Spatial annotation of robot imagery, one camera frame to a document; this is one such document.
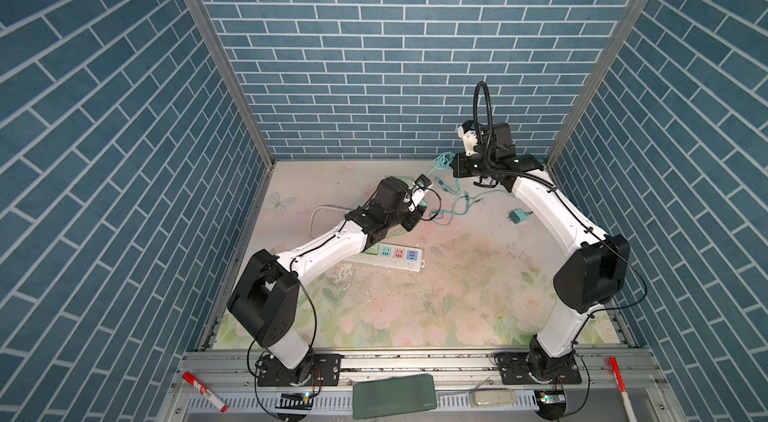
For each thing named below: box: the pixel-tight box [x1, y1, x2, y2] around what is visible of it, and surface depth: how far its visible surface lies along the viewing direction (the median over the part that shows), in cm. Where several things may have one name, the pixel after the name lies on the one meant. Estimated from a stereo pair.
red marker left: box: [182, 371, 228, 413], surface depth 71 cm
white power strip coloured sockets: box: [344, 241, 426, 273], surface depth 93 cm
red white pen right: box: [608, 356, 638, 422], surface depth 72 cm
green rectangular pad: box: [352, 373, 438, 420], surface depth 71 cm
